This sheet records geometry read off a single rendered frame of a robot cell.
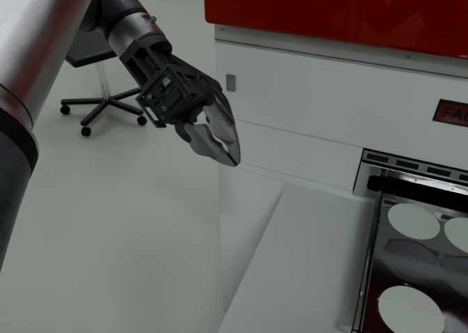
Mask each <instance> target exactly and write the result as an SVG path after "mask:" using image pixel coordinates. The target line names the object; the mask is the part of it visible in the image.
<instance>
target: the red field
mask: <svg viewBox="0 0 468 333"><path fill-rule="evenodd" d="M436 120H440V121H447V122H451V123H458V124H462V125H468V106H465V105H461V104H453V103H449V102H442V103H441V105H440V107H439V111H438V112H437V116H436Z"/></svg>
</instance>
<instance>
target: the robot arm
mask: <svg viewBox="0 0 468 333"><path fill-rule="evenodd" d="M156 20H157V18H156V17H155V16H154V15H151V16H150V15H149V14H148V12H147V11H146V9H145V8H144V7H143V6H142V5H141V3H140V2H139V0H0V272H1V268H2V265H3V261H4V258H5V255H6V251H7V248H8V244H9V242H10V237H11V235H12V232H13V228H14V225H15V221H16V219H17V214H18V212H19V208H20V205H21V202H22V199H23V197H24V193H25V191H26V188H27V185H28V183H29V179H30V177H31V175H32V173H33V170H34V168H35V166H36V163H37V161H38V157H39V145H38V141H37V139H36V136H35V134H34V133H33V132H32V130H33V128H34V125H35V124H36V121H37V120H38V117H39V115H40V112H41V110H42V108H43V106H44V103H45V101H46V99H47V96H48V95H49V92H50V91H51V88H52V86H53V84H54V81H55V79H56V77H57V74H58V73H59V70H60V69H61V66H62V64H63V62H64V59H65V57H66V55H67V53H68V50H69V48H70V46H71V44H72V41H73V40H74V37H75V35H76V33H79V32H100V33H101V34H102V35H103V37H104V38H105V40H106V41H107V42H108V43H109V45H110V46H111V48H112V50H114V52H115V53H116V55H117V56H118V58H119V59H120V61H121V62H122V63H123V65H124V66H125V67H126V69H127V70H128V72H129V73H130V74H131V75H132V77H133V78H134V80H135V81H136V82H137V84H138V85H139V86H140V87H141V89H142V92H141V93H140V94H139V95H138V96H137V97H136V98H135V100H136V101H137V102H138V104H139V105H140V107H141V108H142V109H143V110H144V112H145V113H146V115H147V116H148V117H149V119H150V120H151V121H152V123H153V125H154V126H155V127H156V128H163V127H167V126H166V124H170V125H175V131H176V133H177V134H178V135H179V137H180V138H182V139H183V140H184V141H186V142H187V143H189V145H190V147H191V148H192V150H193V151H194V152H195V153H196V154H198V155H203V156H207V157H211V158H212V159H214V160H216V161H217V162H219V163H221V164H224V165H226V166H230V167H236V166H237V165H238V164H239V163H240V161H241V159H240V142H239V139H238V135H237V130H236V127H235V120H234V118H233V113H232V111H231V106H230V104H229V102H228V100H227V98H226V96H225V95H224V94H223V93H222V91H223V89H222V87H221V85H220V83H219V82H218V81H217V80H215V79H213V78H211V77H210V76H208V75H206V74H205V73H203V72H201V71H200V70H198V69H196V68H195V67H193V66H192V65H190V64H188V63H186V62H185V61H183V60H182V59H179V58H178V57H177V56H175V55H173V54H172V53H171V52H172V45H171V43H170V42H169V41H168V40H167V39H166V36H165V35H164V33H163V32H162V30H161V29H160V28H159V27H158V26H157V24H156V23H155V22H156ZM144 95H145V96H144ZM143 96H144V98H143ZM146 107H150V109H151V110H152V112H153V113H154V115H156V117H157V119H158V121H155V120H154V119H153V117H152V116H151V115H150V114H149V112H148V111H147V109H146ZM202 111H204V113H205V115H206V118H205V119H206V121H207V123H208V124H209V125H207V124H194V123H196V122H197V116H198V115H199V114H200V113H201V112H202ZM212 133H213V135H214V136H215V137H216V138H218V139H220V140H221V141H222V142H224V143H225V144H226V146H227V149H228V152H227V151H226V150H225V149H224V147H223V146H222V143H221V142H218V141H217V140H216V139H215V138H214V137H213V135H212Z"/></svg>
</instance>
